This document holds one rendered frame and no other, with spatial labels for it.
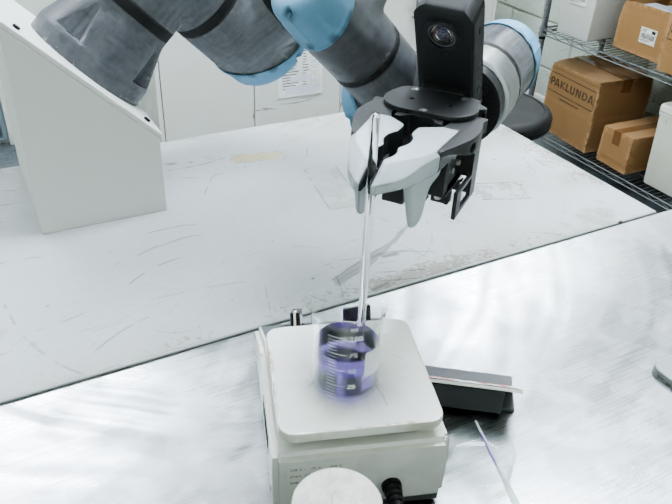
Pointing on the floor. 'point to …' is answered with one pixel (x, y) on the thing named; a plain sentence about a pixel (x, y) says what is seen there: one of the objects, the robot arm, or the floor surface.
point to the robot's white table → (258, 246)
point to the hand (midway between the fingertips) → (372, 170)
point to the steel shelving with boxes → (613, 88)
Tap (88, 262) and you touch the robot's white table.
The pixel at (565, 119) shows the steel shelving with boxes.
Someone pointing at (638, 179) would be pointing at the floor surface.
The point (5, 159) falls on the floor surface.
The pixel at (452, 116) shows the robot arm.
